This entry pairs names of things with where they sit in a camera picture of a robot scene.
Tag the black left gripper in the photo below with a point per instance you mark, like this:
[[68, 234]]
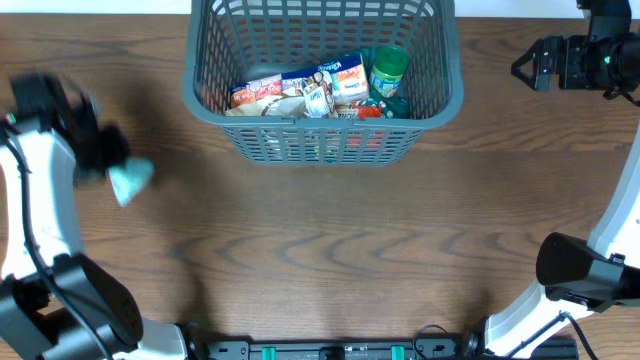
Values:
[[116, 147]]

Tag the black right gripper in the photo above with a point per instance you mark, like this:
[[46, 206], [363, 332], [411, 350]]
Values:
[[571, 50]]

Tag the small teal white packet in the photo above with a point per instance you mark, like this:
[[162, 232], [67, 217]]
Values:
[[130, 178]]

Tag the green lid jar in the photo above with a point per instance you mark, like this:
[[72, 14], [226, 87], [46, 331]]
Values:
[[387, 70]]

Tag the green Nescafe coffee bag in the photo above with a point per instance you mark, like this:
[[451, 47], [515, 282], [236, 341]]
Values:
[[385, 102]]

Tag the San Remo spaghetti packet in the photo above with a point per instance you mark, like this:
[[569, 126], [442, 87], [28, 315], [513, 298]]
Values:
[[358, 111]]

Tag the Kleenex tissue multipack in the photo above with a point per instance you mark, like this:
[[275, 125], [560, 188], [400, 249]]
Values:
[[345, 78]]

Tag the beige Pantree snack bag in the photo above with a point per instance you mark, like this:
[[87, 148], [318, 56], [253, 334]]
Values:
[[319, 103]]

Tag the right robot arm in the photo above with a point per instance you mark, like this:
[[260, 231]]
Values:
[[576, 278]]

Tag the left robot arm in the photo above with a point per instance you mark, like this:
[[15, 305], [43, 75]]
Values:
[[57, 303]]

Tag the grey plastic basket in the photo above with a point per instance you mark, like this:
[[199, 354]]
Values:
[[231, 43]]

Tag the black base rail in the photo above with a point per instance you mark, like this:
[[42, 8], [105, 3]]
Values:
[[426, 348]]

